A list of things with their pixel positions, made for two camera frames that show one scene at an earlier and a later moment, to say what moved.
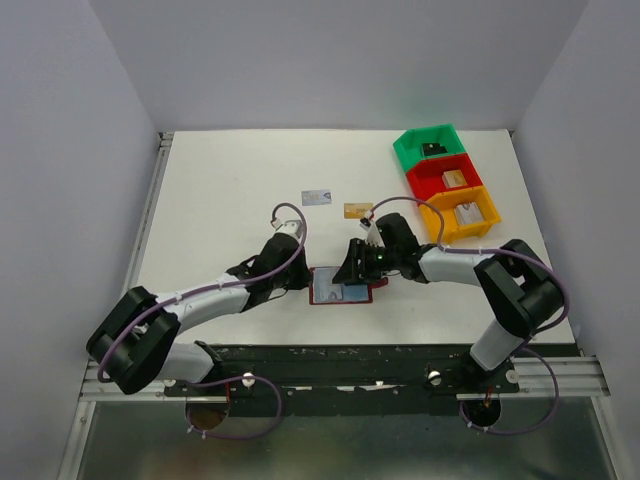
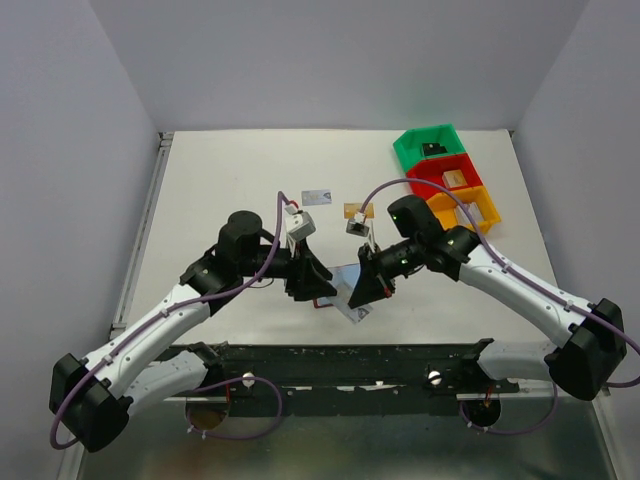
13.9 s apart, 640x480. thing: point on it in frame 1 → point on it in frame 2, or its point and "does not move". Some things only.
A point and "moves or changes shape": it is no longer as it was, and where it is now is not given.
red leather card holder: (322, 289) moves or changes shape
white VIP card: (323, 287) moves or changes shape
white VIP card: (316, 197) does not move
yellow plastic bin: (467, 213) does not move
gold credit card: (356, 210) does not move
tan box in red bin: (453, 178) does not move
